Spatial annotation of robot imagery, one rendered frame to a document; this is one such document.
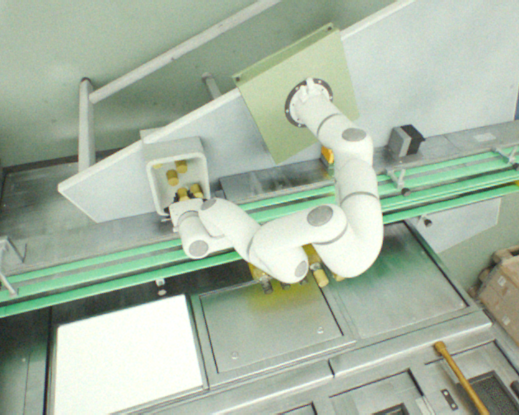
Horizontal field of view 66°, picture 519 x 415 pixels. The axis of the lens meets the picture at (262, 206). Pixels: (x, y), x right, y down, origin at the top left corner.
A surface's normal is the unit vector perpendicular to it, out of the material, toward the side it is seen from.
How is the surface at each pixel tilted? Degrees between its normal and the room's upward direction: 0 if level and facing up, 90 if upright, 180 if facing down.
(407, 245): 90
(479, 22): 0
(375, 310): 91
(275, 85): 4
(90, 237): 90
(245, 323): 90
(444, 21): 0
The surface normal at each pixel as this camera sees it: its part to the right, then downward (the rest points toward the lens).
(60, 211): 0.01, -0.70
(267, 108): 0.33, 0.63
